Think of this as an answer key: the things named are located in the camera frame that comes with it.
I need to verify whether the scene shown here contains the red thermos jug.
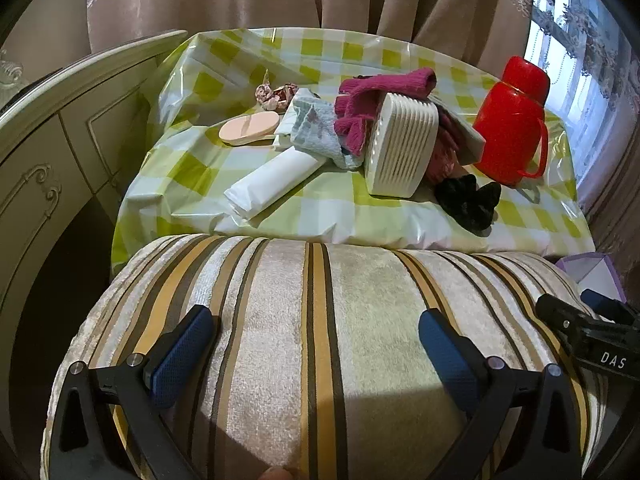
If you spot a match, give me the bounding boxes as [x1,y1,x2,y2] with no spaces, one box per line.
[471,55,551,188]

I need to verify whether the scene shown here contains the striped velvet cushion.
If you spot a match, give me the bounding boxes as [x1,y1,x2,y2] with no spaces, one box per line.
[40,232,608,480]

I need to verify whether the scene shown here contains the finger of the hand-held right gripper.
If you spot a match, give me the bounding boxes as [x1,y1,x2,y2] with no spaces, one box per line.
[580,288,630,317]
[536,293,600,347]

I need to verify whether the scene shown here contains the white plastic basket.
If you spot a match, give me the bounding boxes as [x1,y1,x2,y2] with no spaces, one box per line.
[364,91,441,198]

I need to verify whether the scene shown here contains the white lace sheer curtain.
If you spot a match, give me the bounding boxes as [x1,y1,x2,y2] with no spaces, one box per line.
[525,0,636,196]

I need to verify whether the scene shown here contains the white packet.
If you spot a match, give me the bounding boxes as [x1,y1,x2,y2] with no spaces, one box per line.
[223,147,323,221]

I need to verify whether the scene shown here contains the green checkered plastic tablecloth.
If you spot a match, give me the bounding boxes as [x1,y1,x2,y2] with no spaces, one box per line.
[111,27,598,273]

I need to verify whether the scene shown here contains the grey flat card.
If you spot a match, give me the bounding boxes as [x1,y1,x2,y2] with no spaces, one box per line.
[435,102,487,167]

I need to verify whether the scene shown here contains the peach round sponge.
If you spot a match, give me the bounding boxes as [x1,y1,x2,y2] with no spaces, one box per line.
[218,112,281,146]

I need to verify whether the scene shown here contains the purple cardboard box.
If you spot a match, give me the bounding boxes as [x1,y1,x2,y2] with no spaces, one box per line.
[555,254,628,306]

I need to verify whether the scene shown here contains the light blue cloth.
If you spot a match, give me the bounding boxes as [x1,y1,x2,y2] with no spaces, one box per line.
[287,95,363,171]

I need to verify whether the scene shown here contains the beige curtain with lace hem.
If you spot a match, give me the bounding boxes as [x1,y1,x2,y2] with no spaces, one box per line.
[575,150,640,281]

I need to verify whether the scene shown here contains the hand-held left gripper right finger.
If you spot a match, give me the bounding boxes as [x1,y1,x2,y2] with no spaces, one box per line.
[419,309,583,480]

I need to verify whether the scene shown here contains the pink striped knit cloth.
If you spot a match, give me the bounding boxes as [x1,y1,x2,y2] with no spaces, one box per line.
[425,115,463,186]

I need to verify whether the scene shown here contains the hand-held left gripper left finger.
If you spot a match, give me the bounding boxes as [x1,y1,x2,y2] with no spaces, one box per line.
[50,304,221,480]

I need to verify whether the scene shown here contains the black fabric scrunchie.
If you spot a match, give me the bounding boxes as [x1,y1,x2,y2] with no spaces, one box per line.
[434,174,502,233]

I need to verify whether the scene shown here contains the white ornate cabinet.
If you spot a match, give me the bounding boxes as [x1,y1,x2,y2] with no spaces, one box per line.
[0,29,188,341]

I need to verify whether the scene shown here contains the magenta knit garment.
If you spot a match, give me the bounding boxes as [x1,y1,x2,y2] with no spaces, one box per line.
[332,67,438,157]

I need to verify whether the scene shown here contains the red and white patterned cloth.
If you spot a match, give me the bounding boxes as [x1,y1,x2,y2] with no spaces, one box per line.
[254,72,300,112]

